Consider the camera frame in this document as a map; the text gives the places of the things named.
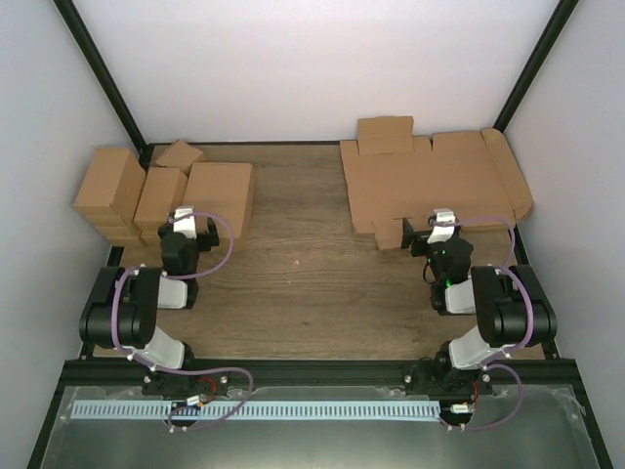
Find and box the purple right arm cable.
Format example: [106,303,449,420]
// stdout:
[453,215,534,434]

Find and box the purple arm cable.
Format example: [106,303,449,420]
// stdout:
[453,215,534,434]
[110,210,255,435]

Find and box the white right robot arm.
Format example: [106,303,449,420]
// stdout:
[400,209,558,394]

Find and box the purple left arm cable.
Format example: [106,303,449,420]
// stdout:
[110,210,255,435]

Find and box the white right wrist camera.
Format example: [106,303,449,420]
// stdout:
[427,208,457,244]

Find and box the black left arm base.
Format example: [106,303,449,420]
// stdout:
[141,367,232,399]

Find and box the black frame post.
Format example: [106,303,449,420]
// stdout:
[493,0,579,133]
[53,0,147,152]

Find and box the light blue slotted cable duct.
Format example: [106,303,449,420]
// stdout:
[70,400,440,421]

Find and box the black right frame post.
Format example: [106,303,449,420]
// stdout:
[493,0,579,133]

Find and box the black left frame post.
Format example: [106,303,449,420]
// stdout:
[53,0,147,152]

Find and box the tilted small cardboard box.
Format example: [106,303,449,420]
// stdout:
[153,140,206,176]

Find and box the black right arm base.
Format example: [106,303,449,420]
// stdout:
[401,358,492,399]

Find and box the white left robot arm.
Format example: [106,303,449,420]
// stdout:
[78,209,233,395]

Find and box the tall folded cardboard box stack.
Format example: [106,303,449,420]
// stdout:
[73,148,146,247]

